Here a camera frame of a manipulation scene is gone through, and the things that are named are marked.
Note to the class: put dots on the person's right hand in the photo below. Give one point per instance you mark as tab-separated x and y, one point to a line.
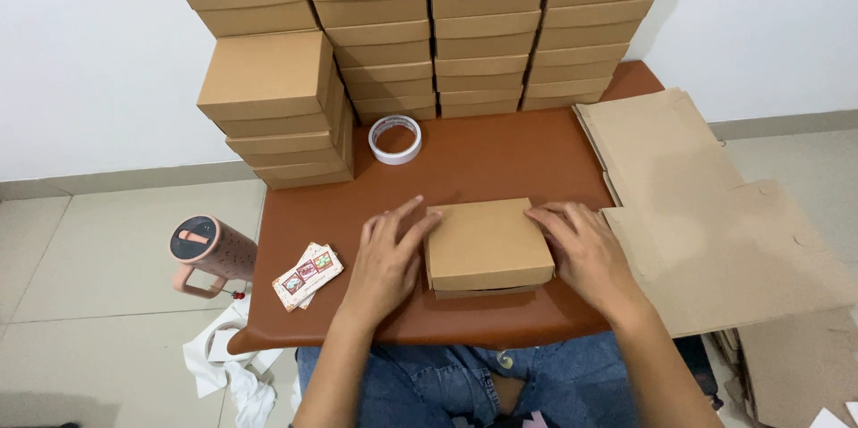
593	260

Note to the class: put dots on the person's left hand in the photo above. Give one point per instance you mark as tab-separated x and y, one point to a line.
382	267

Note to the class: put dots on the single brown lidded carton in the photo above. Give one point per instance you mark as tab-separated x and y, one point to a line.
486	244

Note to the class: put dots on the small pile of printed cards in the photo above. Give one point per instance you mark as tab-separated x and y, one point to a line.
307	276

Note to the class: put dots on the pile of flat cardboard sheets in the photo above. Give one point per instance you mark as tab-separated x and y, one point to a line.
697	213

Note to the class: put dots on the white tape roll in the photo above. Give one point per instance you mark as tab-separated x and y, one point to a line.
375	146

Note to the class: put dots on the person's blue jeans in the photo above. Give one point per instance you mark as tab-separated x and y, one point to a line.
429	381

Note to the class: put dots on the heap of white paper scraps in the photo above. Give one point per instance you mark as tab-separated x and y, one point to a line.
228	374

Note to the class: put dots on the heap of folded cardboard blanks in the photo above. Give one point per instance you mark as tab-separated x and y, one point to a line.
797	367

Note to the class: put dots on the stack of brown cardboard boxes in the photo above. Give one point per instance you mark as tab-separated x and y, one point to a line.
402	26

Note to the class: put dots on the white paper sheets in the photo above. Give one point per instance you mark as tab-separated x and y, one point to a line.
834	418

